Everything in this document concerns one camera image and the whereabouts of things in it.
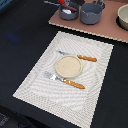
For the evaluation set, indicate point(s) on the brown toy sausage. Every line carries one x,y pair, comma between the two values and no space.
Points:
70,8

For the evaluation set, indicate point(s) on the grey saucepan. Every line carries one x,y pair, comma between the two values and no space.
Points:
90,13

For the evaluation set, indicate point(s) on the fork with orange handle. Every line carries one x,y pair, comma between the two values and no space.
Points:
69,82

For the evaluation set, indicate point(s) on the beige round plate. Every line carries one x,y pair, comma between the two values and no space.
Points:
68,66

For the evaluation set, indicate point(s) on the knife with orange handle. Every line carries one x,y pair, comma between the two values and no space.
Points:
79,56

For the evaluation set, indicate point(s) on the beige bowl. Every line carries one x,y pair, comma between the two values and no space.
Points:
123,16

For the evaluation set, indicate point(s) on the grey frying pan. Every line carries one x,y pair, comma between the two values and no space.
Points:
63,15

